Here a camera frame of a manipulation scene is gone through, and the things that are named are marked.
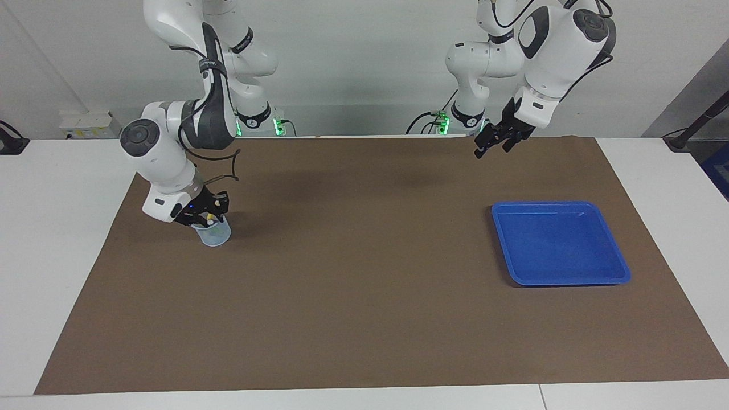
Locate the white power strip box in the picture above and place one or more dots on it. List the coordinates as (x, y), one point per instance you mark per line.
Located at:
(88, 122)

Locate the blue plastic tray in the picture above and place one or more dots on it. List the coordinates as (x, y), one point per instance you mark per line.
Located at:
(564, 250)

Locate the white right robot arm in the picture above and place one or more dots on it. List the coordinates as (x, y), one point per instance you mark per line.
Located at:
(165, 165)

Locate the black stand leg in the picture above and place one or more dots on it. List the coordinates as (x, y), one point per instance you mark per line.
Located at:
(703, 117)

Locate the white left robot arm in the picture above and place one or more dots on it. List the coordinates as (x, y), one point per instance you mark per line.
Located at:
(564, 51)

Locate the brown table mat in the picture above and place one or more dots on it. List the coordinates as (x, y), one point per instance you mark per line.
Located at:
(364, 285)

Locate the black table clamp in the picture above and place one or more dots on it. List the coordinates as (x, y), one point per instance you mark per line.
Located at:
(11, 142)

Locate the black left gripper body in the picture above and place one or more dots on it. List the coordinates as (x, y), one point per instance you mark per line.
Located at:
(512, 130)

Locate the blue box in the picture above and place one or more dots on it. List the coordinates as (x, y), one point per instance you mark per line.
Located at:
(719, 171)

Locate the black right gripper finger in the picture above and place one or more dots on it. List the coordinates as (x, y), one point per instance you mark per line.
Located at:
(199, 223)
(222, 206)

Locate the white base connector box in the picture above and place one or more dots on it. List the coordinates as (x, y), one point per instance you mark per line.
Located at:
(441, 122)
(278, 122)

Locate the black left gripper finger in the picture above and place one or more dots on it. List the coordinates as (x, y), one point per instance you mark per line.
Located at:
(485, 142)
(510, 145)

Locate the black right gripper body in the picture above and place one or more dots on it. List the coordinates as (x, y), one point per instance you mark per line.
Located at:
(196, 210)

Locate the pale blue mesh pen cup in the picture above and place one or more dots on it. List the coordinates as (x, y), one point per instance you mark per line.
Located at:
(217, 238)

